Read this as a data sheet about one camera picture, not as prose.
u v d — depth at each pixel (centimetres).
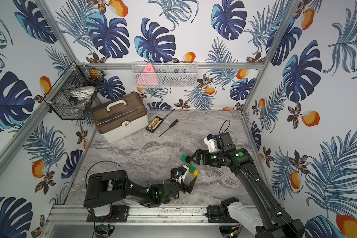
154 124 110
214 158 61
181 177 65
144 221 73
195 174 84
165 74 100
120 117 90
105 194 46
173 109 124
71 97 87
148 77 90
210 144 69
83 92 80
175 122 111
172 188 61
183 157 81
